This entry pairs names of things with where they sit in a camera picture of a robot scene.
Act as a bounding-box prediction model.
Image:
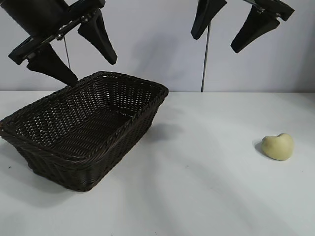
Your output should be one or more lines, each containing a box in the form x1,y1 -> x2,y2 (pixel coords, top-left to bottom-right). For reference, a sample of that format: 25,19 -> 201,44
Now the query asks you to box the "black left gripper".
0,0 -> 118,87

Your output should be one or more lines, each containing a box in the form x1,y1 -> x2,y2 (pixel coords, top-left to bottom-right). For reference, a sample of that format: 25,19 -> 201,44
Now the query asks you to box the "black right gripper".
190,0 -> 295,54

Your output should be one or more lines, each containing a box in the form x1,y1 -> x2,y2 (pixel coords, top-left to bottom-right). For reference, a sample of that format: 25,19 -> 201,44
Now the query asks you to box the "dark brown woven basket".
0,70 -> 170,193

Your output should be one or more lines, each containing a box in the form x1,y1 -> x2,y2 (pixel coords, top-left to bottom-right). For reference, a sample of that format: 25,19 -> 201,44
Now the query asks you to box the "pale yellow egg yolk pastry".
261,132 -> 295,162

